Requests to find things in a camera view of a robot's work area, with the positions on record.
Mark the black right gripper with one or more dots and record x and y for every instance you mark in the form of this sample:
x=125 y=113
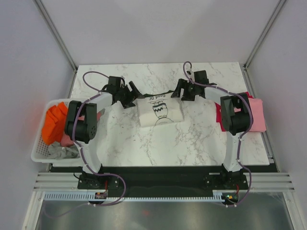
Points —
x=181 y=84

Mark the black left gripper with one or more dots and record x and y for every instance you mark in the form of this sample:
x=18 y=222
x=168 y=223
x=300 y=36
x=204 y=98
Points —
x=128 y=102

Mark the cream and green Charlie Brown shirt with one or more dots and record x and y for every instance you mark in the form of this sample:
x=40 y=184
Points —
x=159 y=109

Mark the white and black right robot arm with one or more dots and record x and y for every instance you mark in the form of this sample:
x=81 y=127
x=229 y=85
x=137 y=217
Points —
x=232 y=162

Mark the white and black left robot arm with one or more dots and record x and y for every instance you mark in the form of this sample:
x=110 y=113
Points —
x=82 y=124

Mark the crimson folded t shirt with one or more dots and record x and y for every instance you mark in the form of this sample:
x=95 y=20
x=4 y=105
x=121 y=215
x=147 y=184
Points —
x=218 y=115

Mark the salmon pink t shirt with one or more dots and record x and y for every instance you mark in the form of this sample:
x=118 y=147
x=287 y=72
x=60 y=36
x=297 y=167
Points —
x=66 y=140

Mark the light pink folded t shirt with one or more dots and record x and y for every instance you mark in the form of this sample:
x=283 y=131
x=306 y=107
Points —
x=256 y=106

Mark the orange t shirt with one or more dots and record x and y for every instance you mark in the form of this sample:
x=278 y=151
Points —
x=55 y=119

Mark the grey t shirt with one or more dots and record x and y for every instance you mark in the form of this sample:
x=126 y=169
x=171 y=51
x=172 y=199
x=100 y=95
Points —
x=58 y=152

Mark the white plastic laundry basket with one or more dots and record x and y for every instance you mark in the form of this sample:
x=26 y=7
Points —
x=40 y=149

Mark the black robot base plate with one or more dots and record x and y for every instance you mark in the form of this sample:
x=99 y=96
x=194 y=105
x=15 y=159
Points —
x=116 y=171

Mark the right aluminium frame post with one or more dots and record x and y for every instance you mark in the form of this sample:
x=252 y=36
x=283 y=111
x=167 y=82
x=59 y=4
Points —
x=269 y=24

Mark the aluminium frame post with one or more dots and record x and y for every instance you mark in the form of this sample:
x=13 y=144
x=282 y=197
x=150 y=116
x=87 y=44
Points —
x=52 y=27
x=269 y=24

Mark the left aluminium frame post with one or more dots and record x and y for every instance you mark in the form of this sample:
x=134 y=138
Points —
x=52 y=27

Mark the white slotted cable duct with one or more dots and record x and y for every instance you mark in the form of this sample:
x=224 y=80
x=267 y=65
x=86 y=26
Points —
x=104 y=196

